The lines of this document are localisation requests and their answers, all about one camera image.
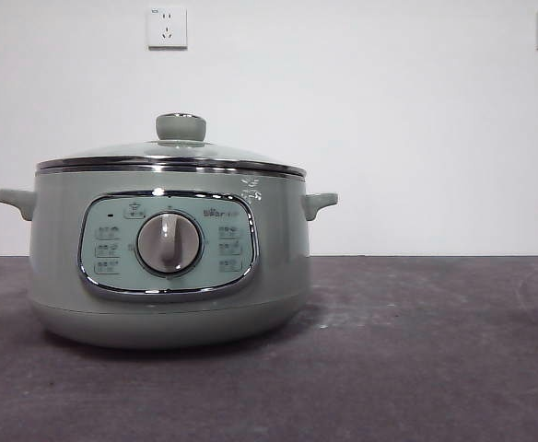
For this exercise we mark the glass lid with green knob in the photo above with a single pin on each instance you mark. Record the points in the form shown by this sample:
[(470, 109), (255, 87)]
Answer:
[(179, 126)]

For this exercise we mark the pale green electric cooking pot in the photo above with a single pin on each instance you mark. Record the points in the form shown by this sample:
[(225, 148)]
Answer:
[(52, 258)]

